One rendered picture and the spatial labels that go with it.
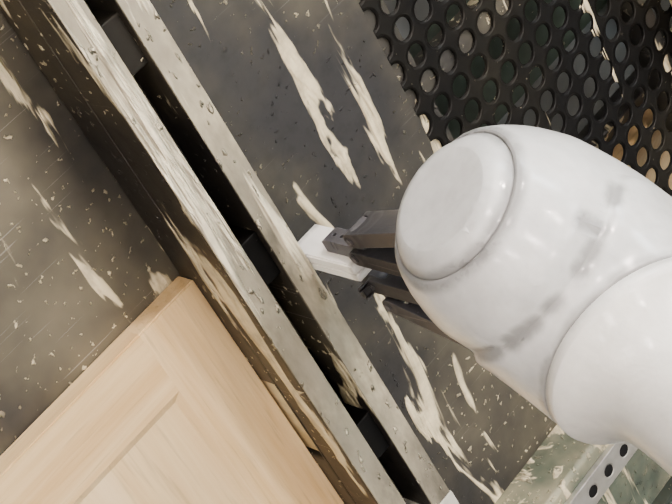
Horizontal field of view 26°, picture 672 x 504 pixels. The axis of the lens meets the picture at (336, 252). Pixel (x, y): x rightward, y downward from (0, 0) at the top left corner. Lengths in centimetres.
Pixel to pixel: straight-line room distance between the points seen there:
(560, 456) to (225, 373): 40
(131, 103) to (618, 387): 42
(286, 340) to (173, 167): 16
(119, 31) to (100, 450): 29
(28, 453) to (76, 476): 4
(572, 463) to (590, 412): 70
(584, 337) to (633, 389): 3
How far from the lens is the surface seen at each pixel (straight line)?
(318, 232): 104
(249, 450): 110
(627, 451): 138
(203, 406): 106
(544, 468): 135
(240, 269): 99
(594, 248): 62
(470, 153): 63
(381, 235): 93
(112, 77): 92
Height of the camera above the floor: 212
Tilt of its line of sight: 59 degrees down
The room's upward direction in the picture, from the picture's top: straight up
